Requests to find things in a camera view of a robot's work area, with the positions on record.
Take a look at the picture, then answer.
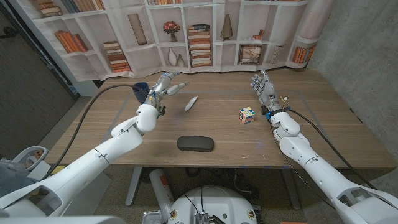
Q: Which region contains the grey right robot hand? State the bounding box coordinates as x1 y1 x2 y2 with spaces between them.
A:
250 68 285 114

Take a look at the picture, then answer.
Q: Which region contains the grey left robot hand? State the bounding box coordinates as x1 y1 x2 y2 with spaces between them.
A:
143 71 190 116

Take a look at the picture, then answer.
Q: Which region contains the white toothpaste tube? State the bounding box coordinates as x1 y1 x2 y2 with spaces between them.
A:
183 95 199 112

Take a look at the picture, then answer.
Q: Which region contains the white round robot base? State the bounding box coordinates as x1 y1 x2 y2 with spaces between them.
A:
167 185 258 224

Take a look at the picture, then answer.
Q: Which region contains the multicoloured rubik cube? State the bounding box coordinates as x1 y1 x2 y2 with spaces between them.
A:
238 106 256 125

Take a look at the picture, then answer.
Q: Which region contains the dark glasses case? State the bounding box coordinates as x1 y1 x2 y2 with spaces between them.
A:
177 135 215 152

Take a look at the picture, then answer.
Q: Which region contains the dark blue mug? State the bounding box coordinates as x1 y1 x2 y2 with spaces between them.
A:
132 82 150 105

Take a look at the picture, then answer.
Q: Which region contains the printed bookshelf backdrop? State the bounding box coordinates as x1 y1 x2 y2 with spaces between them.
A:
9 0 335 82

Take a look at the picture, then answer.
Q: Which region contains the white roll with orange label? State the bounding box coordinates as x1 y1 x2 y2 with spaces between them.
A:
149 169 175 223

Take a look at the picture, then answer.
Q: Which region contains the grey table leg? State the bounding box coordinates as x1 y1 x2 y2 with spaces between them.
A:
280 169 302 211
125 167 144 208

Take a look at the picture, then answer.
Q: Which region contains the foil tray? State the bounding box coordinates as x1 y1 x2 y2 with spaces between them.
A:
142 210 163 224

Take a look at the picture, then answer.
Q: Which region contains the white robot torso edge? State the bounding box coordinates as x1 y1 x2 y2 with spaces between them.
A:
0 215 127 224

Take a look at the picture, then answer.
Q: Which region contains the person's leg in jeans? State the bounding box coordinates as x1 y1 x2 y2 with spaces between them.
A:
0 163 37 198

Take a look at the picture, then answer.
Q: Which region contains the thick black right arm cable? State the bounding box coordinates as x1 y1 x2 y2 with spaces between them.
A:
283 106 377 190

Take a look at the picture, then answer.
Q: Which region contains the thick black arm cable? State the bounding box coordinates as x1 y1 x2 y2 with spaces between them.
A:
40 83 153 181
283 106 377 190

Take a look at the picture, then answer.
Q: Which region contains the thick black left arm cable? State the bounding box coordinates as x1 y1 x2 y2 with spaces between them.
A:
40 83 153 181

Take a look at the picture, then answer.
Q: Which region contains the white round frame with clutter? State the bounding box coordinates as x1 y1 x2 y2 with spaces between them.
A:
12 146 49 172

